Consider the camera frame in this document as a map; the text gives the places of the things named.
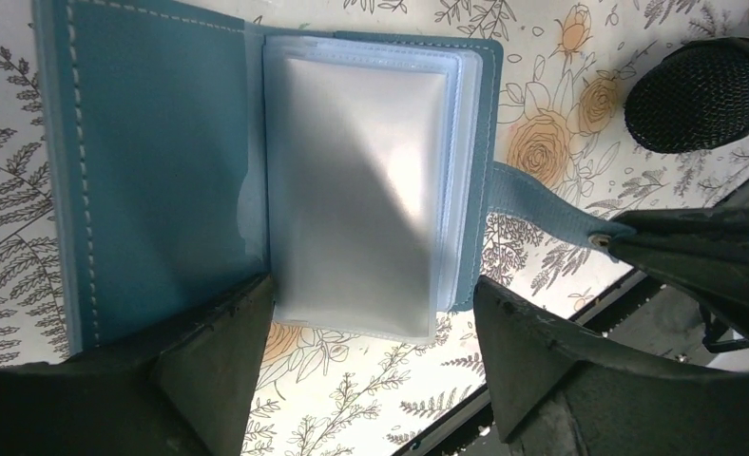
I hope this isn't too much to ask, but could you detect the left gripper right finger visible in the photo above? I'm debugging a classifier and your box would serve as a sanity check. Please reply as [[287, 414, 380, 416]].
[[473, 276, 749, 455]]

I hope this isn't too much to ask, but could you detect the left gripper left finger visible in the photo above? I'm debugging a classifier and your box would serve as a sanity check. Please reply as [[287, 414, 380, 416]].
[[0, 275, 274, 455]]

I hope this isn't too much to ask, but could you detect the blue card holder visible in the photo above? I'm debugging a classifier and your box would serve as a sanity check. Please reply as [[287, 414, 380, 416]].
[[32, 0, 634, 357]]

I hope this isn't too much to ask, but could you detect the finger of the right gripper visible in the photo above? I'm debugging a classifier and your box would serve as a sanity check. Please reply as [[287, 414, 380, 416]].
[[607, 207, 749, 342]]

